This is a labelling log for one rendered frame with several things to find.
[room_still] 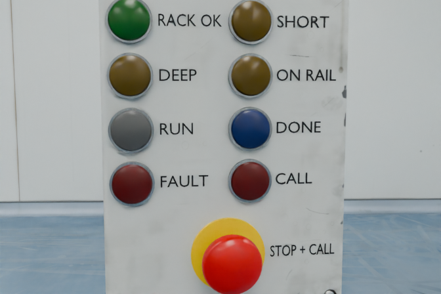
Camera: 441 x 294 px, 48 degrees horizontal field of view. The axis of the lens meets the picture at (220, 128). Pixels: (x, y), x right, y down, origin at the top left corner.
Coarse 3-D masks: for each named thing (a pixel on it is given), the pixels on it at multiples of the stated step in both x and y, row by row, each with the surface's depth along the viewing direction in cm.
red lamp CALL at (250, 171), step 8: (240, 168) 34; (248, 168) 34; (256, 168) 34; (264, 168) 34; (232, 176) 34; (240, 176) 34; (248, 176) 34; (256, 176) 34; (264, 176) 34; (232, 184) 34; (240, 184) 34; (248, 184) 34; (256, 184) 34; (264, 184) 34; (240, 192) 34; (248, 192) 34; (256, 192) 34; (264, 192) 34
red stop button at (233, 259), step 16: (224, 240) 32; (240, 240) 32; (208, 256) 32; (224, 256) 32; (240, 256) 32; (256, 256) 32; (208, 272) 32; (224, 272) 32; (240, 272) 32; (256, 272) 32; (224, 288) 32; (240, 288) 32
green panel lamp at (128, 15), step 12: (120, 0) 32; (132, 0) 32; (108, 12) 32; (120, 12) 31; (132, 12) 32; (144, 12) 32; (108, 24) 32; (120, 24) 32; (132, 24) 32; (144, 24) 32; (120, 36) 32; (132, 36) 32
